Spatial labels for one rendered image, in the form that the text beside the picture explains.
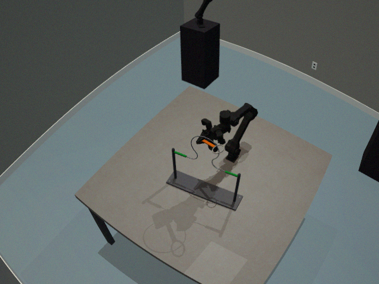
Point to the orange handle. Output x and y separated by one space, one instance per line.
213 146

